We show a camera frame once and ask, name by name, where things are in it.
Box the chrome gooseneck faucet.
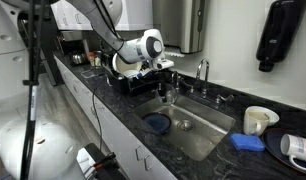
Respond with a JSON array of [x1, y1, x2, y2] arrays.
[[194, 58, 211, 100]]

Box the stainless steel sink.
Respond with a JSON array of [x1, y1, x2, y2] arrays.
[[132, 94, 237, 162]]

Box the black dish rack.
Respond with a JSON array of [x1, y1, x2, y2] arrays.
[[106, 63, 162, 98]]

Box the small white bowl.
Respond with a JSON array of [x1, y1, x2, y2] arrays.
[[247, 105, 281, 127]]

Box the large dark round plate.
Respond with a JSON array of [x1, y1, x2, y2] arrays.
[[261, 127, 306, 177]]

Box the chrome side sprayer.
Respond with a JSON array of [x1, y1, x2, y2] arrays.
[[170, 70, 181, 93]]

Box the clear glass cup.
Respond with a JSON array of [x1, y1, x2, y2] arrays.
[[154, 83, 179, 107]]

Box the white ceramic bowl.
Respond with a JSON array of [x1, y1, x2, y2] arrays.
[[123, 69, 141, 80]]

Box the small condiment bottle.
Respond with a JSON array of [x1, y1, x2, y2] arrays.
[[88, 51, 96, 67]]

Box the large cream plate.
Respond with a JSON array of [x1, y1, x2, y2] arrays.
[[111, 52, 145, 80]]

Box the white paper towel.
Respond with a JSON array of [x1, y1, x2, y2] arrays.
[[164, 47, 187, 58]]

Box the black wall soap dispenser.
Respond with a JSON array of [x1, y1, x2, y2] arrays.
[[255, 0, 306, 73]]

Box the black camera stand pole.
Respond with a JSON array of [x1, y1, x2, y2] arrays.
[[20, 0, 47, 180]]

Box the dark blue plate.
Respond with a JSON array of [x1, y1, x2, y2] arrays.
[[142, 111, 173, 135]]

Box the single cabinet door handle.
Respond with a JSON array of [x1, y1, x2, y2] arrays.
[[89, 105, 98, 118]]

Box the blue sponge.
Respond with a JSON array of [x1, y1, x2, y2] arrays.
[[229, 132, 266, 153]]

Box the white microwave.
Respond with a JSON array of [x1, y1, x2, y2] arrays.
[[50, 0, 155, 32]]

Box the round sink drain strainer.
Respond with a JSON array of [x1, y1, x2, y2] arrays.
[[177, 119, 195, 133]]

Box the small steel kettle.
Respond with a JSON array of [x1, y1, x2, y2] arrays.
[[70, 52, 88, 66]]

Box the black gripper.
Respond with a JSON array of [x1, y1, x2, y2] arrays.
[[155, 68, 173, 104]]

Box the steel paper towel dispenser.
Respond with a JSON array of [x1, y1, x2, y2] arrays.
[[151, 0, 208, 55]]

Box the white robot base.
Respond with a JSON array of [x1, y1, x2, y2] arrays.
[[0, 115, 85, 180]]

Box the chrome faucet lever handle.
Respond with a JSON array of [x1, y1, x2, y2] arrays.
[[215, 93, 235, 105], [179, 78, 195, 94]]

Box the black orange clamp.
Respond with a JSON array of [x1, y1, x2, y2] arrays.
[[92, 151, 117, 172]]

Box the thin black cable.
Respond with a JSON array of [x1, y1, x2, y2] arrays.
[[91, 73, 108, 152]]

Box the paired cabinet door handles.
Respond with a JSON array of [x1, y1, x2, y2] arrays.
[[135, 144, 153, 172]]

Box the white printed mug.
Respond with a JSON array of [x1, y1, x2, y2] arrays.
[[279, 133, 306, 173]]

